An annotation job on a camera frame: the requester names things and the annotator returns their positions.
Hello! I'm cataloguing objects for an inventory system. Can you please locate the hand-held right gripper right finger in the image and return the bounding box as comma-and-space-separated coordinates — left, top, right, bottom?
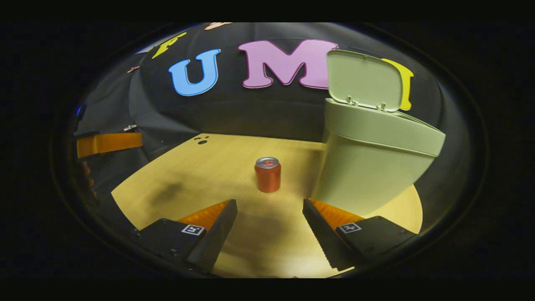
303, 198, 418, 271

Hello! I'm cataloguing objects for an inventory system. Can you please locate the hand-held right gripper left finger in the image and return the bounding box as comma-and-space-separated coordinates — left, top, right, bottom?
133, 199, 238, 274

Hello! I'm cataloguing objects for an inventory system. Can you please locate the pale green lidded garbage bin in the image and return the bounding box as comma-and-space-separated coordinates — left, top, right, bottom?
311, 49, 446, 217

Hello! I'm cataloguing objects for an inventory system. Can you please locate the red pop can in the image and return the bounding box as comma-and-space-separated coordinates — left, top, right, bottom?
254, 157, 282, 193

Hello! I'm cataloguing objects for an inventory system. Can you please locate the black backdrop cloth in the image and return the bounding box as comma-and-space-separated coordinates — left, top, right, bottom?
73, 23, 464, 197

